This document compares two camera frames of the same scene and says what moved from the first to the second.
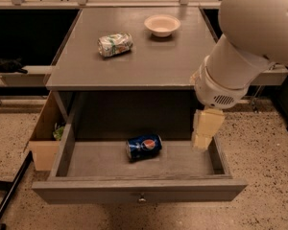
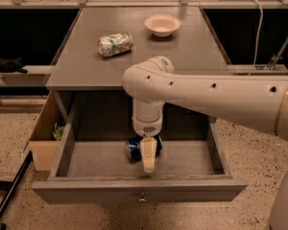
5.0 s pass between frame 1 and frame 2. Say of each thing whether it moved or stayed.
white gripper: moved
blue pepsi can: stayed
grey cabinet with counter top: stayed
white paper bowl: stayed
